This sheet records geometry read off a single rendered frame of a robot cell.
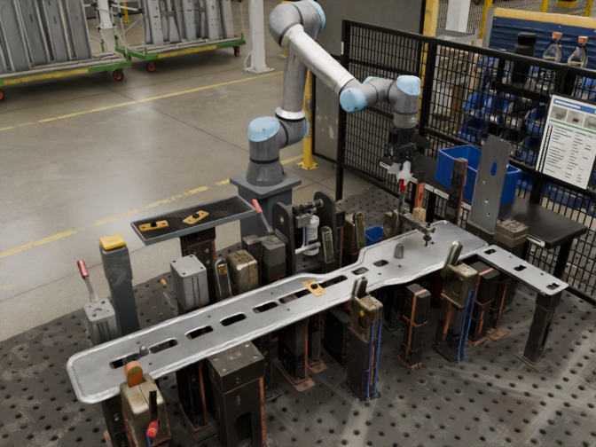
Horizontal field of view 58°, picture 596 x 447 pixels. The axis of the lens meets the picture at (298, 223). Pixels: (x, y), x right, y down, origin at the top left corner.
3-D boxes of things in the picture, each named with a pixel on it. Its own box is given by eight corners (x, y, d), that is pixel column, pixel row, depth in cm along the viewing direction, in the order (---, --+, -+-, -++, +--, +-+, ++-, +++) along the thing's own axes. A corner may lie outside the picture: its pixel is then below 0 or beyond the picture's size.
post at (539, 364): (539, 373, 175) (560, 301, 161) (511, 353, 183) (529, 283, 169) (552, 365, 178) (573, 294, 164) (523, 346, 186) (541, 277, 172)
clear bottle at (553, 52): (547, 91, 200) (560, 35, 190) (532, 87, 205) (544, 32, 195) (558, 89, 203) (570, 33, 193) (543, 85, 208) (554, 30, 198)
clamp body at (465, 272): (450, 369, 177) (466, 281, 160) (425, 348, 185) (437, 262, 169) (469, 358, 181) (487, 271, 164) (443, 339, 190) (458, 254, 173)
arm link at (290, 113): (262, 143, 214) (276, -2, 183) (287, 133, 224) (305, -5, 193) (284, 154, 208) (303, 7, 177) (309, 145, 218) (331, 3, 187)
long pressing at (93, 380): (84, 417, 123) (82, 412, 122) (62, 358, 139) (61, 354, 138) (493, 247, 188) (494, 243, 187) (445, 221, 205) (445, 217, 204)
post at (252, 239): (253, 343, 187) (247, 243, 168) (247, 334, 191) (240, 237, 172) (265, 338, 190) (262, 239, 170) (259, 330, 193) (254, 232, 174)
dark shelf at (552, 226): (548, 251, 183) (550, 243, 182) (376, 164, 250) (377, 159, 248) (586, 233, 194) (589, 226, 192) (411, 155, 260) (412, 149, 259)
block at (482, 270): (473, 349, 184) (486, 282, 171) (448, 332, 192) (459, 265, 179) (491, 340, 189) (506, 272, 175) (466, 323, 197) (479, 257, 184)
